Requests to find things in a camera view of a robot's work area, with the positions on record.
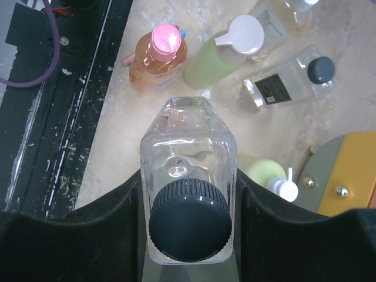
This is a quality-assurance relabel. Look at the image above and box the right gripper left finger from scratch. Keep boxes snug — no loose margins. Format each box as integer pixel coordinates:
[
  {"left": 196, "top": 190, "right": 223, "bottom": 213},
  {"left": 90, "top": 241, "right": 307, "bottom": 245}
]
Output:
[{"left": 1, "top": 172, "right": 145, "bottom": 281}]

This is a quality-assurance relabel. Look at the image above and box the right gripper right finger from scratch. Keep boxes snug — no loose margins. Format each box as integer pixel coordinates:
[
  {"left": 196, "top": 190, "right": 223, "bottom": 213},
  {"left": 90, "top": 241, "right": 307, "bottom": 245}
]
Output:
[{"left": 235, "top": 171, "right": 375, "bottom": 281}]

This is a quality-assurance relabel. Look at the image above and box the green pump lotion bottle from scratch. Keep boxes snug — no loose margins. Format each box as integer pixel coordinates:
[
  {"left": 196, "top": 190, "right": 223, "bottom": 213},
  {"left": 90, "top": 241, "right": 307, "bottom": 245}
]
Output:
[{"left": 237, "top": 154, "right": 298, "bottom": 203}]

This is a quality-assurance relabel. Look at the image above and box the clear square bottle front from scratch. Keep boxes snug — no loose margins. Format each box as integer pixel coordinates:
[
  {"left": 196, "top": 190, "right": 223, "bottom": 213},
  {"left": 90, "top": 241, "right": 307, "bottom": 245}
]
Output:
[{"left": 139, "top": 96, "right": 237, "bottom": 265}]

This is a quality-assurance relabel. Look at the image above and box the clear square bottle black label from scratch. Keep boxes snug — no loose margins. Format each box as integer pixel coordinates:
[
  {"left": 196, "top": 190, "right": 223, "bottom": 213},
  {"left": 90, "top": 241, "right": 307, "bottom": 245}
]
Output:
[{"left": 243, "top": 45, "right": 335, "bottom": 110}]

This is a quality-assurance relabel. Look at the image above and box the round-top mini drawer cabinet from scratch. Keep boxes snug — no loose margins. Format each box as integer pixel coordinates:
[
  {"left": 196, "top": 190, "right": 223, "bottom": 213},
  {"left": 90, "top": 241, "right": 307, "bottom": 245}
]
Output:
[{"left": 294, "top": 131, "right": 375, "bottom": 217}]

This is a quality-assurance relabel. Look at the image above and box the red tipped pen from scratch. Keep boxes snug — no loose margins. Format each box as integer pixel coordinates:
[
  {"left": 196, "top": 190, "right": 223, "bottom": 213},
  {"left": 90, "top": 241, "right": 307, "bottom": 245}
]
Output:
[{"left": 122, "top": 53, "right": 135, "bottom": 66}]

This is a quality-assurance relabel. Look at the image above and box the green bottle white flip cap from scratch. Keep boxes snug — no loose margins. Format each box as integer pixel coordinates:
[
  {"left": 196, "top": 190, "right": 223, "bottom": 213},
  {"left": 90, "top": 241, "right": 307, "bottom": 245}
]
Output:
[{"left": 183, "top": 14, "right": 264, "bottom": 89}]

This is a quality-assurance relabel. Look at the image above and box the orange bottle pink cap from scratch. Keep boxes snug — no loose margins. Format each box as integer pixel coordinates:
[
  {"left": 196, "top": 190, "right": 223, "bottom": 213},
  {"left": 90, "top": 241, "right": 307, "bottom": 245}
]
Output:
[{"left": 129, "top": 23, "right": 188, "bottom": 92}]

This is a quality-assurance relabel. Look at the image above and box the blue capped pen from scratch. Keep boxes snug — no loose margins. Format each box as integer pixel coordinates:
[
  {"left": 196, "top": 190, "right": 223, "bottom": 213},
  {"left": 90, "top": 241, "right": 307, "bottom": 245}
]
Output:
[{"left": 177, "top": 27, "right": 186, "bottom": 38}]

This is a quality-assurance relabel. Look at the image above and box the amber bottle white cap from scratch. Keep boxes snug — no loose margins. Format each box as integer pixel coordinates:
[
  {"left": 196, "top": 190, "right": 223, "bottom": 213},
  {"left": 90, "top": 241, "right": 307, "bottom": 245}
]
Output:
[{"left": 249, "top": 0, "right": 318, "bottom": 53}]

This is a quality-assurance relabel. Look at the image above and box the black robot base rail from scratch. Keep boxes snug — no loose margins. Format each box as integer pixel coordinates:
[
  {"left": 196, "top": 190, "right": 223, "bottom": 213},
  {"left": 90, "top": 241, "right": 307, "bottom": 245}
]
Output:
[{"left": 1, "top": 1, "right": 132, "bottom": 219}]

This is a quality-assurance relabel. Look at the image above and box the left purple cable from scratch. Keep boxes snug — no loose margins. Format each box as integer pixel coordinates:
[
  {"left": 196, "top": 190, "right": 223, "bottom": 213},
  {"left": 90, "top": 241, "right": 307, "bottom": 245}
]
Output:
[{"left": 0, "top": 0, "right": 62, "bottom": 88}]

